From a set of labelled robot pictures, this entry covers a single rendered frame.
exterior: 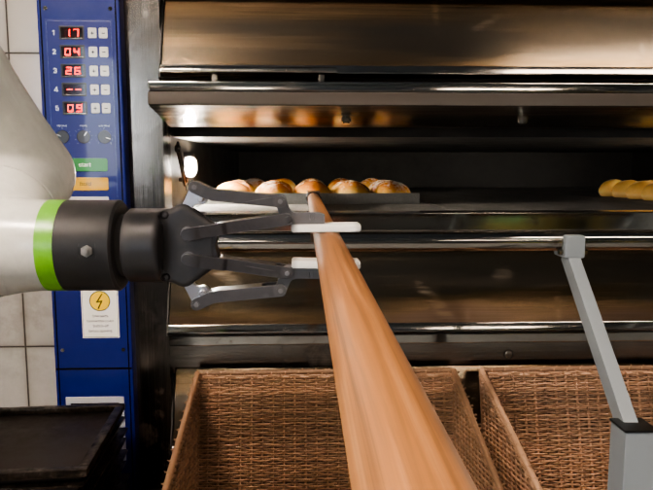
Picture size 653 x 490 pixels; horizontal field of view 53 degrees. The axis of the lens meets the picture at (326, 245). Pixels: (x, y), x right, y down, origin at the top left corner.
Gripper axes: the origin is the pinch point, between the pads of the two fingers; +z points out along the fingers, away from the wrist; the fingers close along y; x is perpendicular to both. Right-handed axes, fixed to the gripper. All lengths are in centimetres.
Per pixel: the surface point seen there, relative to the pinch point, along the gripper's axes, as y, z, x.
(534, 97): -21, 40, -54
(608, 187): -2, 96, -138
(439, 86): -23, 23, -54
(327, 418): 44, 3, -63
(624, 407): 22.8, 39.1, -12.9
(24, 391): 40, -61, -69
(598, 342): 16.1, 38.5, -20.0
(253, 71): -26, -12, -59
